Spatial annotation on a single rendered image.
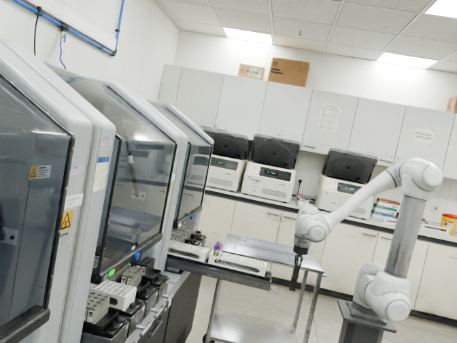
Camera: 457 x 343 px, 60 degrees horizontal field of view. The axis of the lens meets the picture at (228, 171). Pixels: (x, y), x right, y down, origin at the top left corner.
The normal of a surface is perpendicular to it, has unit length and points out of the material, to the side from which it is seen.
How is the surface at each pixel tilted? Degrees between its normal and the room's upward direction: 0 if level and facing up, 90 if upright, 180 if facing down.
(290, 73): 90
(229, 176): 90
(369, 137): 90
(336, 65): 90
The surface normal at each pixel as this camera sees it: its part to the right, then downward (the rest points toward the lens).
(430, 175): 0.05, -0.02
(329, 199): -0.15, 0.05
